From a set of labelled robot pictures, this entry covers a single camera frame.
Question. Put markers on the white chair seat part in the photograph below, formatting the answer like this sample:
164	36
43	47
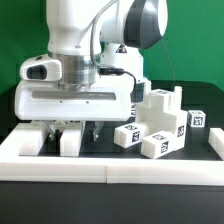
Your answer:
161	110

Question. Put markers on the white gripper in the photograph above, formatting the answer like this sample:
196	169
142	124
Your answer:
109	99

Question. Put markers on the white U-shaped obstacle frame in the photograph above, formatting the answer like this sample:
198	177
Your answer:
14	167

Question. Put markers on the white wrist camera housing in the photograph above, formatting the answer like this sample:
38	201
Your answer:
41	68

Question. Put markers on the white chair back part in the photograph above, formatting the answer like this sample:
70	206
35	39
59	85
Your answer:
66	140

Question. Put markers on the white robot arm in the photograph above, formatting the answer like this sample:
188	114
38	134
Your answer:
70	82

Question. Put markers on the white tagged cube right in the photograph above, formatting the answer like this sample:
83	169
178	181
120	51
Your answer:
196	118

